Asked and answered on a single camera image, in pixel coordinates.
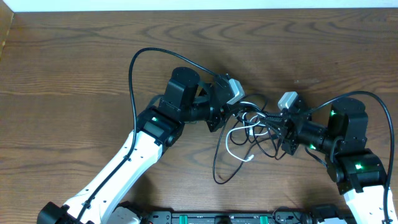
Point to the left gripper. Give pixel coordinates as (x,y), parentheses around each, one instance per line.
(218,106)

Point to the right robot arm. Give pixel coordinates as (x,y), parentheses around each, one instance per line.
(337,129)

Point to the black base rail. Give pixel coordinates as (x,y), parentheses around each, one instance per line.
(127,213)

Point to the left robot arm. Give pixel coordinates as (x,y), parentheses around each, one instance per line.
(186,99)

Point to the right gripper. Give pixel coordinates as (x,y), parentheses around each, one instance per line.
(292,127)

